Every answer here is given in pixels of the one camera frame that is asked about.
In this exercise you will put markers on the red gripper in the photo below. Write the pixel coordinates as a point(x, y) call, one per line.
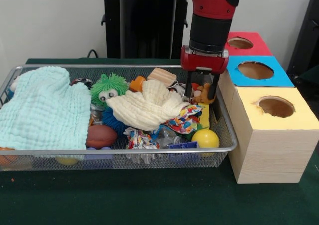
point(204, 63)

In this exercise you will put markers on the brown plush toy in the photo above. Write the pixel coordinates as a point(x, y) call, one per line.
point(203, 94)

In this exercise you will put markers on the cream cloth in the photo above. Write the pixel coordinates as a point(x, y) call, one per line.
point(144, 107)

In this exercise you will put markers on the green spiky puffer toy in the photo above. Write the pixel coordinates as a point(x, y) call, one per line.
point(109, 85)

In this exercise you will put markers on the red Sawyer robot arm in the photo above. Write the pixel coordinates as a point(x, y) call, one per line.
point(211, 28)

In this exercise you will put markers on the clear mesh bin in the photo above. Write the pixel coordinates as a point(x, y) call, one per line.
point(219, 130)

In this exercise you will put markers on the wooden box with three holes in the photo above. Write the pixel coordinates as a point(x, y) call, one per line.
point(271, 150)

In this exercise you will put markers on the silver metal cup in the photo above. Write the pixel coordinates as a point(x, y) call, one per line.
point(179, 89)

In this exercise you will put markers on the yellow foam block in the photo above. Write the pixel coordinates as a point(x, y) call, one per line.
point(205, 117)

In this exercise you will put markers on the polka dot cloth toy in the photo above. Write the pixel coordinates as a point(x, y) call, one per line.
point(184, 120)

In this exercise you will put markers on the striped wooden block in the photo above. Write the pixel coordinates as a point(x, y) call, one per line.
point(162, 75)

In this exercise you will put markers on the yellow ball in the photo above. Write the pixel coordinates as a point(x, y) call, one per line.
point(205, 138)

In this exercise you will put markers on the clear plastic bottle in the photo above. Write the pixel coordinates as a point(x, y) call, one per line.
point(168, 136)

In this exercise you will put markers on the blue building block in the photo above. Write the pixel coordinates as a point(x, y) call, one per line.
point(184, 145)

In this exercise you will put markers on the orange building block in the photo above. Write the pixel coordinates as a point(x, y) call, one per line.
point(136, 84)

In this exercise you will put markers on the brown toy football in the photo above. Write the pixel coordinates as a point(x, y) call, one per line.
point(101, 136)

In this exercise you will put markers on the black chair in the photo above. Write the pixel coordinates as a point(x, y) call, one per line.
point(306, 40)

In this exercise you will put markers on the purple building block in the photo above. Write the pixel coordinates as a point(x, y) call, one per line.
point(98, 148)

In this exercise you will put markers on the dark green table cloth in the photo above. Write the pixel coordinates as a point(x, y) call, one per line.
point(149, 197)

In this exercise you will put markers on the mint green cloth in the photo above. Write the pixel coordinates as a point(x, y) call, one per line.
point(42, 110)

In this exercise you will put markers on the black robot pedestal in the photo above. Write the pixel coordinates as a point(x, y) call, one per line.
point(139, 30)

